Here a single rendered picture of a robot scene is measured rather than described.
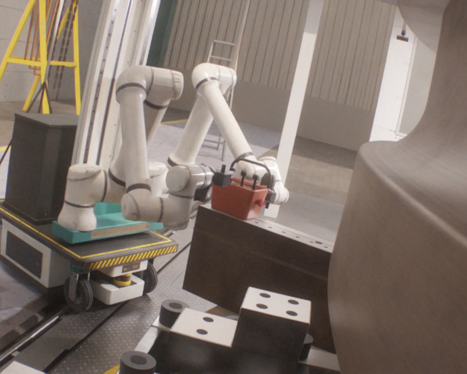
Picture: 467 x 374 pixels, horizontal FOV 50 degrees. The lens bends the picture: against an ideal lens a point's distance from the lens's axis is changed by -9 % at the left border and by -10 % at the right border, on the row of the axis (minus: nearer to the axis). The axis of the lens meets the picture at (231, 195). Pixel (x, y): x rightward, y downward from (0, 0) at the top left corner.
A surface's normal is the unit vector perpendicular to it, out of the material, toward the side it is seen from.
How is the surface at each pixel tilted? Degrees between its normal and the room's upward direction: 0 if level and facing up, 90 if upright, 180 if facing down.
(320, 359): 0
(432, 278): 90
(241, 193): 97
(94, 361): 0
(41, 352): 0
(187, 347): 90
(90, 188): 89
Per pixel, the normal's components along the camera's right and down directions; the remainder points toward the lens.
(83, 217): 0.54, -0.04
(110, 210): 0.81, 0.29
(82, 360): 0.21, -0.96
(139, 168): 0.37, -0.48
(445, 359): -0.98, -0.19
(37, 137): -0.55, 0.07
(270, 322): -0.15, 0.18
